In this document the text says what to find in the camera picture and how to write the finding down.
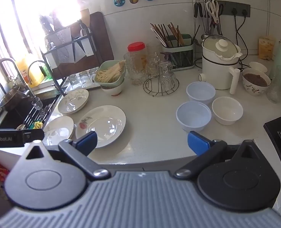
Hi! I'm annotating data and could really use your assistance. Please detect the tall steel faucet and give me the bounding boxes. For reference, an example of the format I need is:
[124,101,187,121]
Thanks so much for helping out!
[0,57,36,98]

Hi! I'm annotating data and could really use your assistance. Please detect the set of glass cups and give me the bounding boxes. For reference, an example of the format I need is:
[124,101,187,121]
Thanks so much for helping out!
[145,42,179,91]

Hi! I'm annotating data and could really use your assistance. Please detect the white-handled scissors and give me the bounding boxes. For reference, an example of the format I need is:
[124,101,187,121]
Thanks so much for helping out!
[206,0,220,24]

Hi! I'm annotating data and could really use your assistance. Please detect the green chopstick holder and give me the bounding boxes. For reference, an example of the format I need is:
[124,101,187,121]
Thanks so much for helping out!
[161,34,194,71]

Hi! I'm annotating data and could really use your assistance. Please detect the grey textured mat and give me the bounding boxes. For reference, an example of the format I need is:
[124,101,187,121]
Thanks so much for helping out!
[55,27,87,63]

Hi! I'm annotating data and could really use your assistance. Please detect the white electric pot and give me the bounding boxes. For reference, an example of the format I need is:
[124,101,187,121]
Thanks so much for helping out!
[198,34,241,95]

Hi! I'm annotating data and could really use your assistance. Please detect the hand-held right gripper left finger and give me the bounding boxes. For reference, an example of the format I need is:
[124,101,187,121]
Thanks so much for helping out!
[20,131,112,181]

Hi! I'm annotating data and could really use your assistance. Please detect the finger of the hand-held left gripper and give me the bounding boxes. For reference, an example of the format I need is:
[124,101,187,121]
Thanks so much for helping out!
[24,129,45,143]

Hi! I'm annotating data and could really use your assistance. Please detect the pale blue plastic bowl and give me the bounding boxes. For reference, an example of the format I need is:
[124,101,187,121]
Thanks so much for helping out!
[186,81,216,105]
[176,101,212,132]

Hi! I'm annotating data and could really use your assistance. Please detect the black induction cooktop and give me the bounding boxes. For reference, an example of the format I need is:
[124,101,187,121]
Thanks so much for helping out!
[263,111,281,158]

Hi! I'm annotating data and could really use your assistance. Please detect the brown cutting board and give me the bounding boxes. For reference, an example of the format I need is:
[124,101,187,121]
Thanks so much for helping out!
[83,11,115,65]

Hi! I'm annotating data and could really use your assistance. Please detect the white leaf-pattern plate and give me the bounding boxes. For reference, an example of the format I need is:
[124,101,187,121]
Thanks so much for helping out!
[43,116,75,146]
[58,89,89,114]

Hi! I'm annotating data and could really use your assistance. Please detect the glass pot lid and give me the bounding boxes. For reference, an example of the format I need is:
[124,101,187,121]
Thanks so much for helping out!
[203,34,239,60]

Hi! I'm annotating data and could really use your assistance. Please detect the white flower-pattern plate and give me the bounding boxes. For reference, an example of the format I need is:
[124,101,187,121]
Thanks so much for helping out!
[75,105,127,148]

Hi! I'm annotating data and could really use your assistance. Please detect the floral bowl with brown food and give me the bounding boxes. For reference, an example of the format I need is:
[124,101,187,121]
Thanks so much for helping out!
[242,68,271,96]

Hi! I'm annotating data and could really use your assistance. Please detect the black power cable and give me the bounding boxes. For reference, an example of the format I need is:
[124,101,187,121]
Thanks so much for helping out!
[231,8,250,69]
[236,9,249,53]

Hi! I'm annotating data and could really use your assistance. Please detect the dry noodles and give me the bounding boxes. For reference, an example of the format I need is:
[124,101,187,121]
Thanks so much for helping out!
[96,61,126,83]

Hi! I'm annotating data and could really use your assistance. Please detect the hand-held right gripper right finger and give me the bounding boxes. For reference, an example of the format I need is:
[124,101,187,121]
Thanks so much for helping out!
[174,131,269,180]

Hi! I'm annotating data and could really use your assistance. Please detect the clear drinking glass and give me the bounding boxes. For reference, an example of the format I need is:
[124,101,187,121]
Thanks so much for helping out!
[79,71,90,84]
[68,74,80,87]
[88,68,98,81]

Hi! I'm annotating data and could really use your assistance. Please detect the tall clear glass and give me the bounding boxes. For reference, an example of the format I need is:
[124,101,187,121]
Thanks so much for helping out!
[267,72,281,104]

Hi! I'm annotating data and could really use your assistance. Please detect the small steel faucet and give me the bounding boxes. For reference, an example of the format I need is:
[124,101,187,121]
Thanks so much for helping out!
[27,60,51,83]

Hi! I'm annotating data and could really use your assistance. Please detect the bundle of chopsticks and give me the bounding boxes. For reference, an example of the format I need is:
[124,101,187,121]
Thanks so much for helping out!
[150,22,186,48]

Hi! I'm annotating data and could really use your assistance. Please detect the green bowl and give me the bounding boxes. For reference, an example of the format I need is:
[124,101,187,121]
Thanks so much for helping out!
[94,60,127,86]

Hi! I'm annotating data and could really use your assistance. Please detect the black dish rack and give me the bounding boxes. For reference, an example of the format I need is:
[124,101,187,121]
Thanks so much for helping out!
[39,20,101,91]

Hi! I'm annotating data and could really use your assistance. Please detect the yellow packet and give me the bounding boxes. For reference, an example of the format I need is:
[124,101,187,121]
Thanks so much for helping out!
[259,36,275,60]

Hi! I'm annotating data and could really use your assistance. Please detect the wooden spatula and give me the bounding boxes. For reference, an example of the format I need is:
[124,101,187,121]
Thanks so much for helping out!
[80,8,90,28]

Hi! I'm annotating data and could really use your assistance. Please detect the round wire cup rack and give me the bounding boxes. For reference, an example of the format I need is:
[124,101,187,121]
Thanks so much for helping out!
[143,76,180,97]

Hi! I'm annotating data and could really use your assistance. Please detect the red-lidded glass jar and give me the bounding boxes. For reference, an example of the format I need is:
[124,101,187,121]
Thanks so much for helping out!
[124,52,146,86]

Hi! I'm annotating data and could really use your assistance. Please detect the white drip tray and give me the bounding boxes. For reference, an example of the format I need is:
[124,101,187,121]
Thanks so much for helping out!
[64,75,100,93]

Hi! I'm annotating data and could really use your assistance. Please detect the white brown-based bowl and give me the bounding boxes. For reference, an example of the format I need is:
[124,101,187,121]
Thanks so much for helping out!
[100,78,125,97]

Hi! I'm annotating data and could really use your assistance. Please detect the dark wall power strip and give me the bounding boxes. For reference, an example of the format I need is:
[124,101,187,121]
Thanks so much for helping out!
[217,0,251,17]

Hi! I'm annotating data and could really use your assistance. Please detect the small white bowl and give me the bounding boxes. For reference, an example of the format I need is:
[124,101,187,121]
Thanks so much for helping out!
[248,61,268,74]

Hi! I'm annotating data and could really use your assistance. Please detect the hanging black-handled utensils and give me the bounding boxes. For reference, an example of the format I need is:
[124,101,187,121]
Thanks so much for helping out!
[193,1,224,41]

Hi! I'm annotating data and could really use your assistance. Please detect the black sink rack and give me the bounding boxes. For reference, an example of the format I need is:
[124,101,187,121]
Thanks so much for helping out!
[17,98,59,130]

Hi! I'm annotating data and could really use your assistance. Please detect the small glass goblet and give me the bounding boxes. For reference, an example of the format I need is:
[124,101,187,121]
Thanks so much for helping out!
[32,97,43,110]

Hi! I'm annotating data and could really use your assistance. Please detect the red-lid glass jar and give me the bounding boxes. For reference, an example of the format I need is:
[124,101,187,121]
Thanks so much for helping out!
[127,42,147,74]

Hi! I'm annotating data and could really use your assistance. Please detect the steel pot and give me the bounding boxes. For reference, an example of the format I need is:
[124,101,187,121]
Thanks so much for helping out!
[0,85,29,112]

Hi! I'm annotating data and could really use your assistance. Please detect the green detergent bottle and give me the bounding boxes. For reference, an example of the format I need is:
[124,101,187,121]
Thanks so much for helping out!
[39,63,52,78]

